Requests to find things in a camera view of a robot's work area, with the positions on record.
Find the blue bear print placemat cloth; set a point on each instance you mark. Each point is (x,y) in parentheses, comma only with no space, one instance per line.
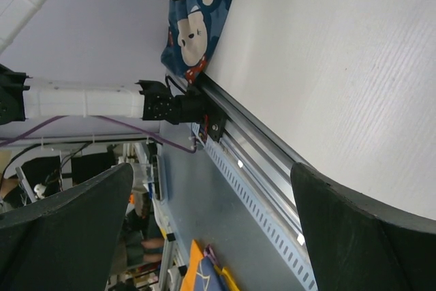
(194,29)

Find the aluminium mounting rail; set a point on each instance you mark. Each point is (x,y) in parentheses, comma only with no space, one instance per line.
(251,141)

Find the blue slotted cable duct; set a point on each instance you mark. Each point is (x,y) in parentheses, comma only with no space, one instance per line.
(255,241)

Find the orange blue bag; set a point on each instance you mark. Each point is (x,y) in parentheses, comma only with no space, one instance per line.
(204,272)

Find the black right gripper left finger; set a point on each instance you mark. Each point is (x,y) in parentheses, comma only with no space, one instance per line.
(66,241)

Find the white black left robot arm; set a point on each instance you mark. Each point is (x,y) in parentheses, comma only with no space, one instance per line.
(111,59)

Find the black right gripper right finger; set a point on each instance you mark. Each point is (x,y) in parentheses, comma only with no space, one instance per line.
(356,242)

